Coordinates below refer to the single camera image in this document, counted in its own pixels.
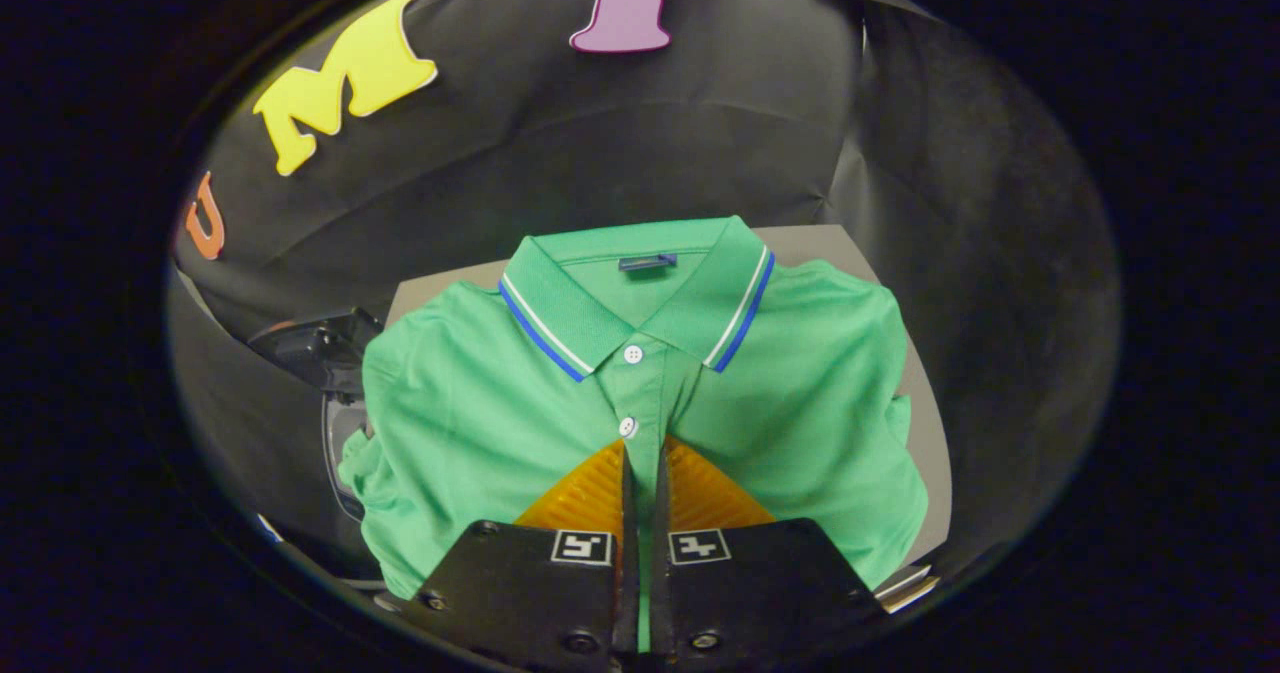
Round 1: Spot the beige cabinet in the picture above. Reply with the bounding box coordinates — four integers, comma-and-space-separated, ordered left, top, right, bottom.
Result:
385, 223, 953, 569

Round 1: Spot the green polo shirt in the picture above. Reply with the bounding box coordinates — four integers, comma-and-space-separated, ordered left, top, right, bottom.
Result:
338, 215, 931, 654

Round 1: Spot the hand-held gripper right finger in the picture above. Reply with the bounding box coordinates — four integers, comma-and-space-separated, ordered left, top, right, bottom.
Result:
650, 435, 886, 664

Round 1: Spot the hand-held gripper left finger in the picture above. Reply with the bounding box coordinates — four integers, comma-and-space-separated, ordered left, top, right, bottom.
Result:
400, 438, 639, 669

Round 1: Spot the black backdrop cloth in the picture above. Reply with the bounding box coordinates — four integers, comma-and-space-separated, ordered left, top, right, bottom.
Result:
168, 0, 1121, 579

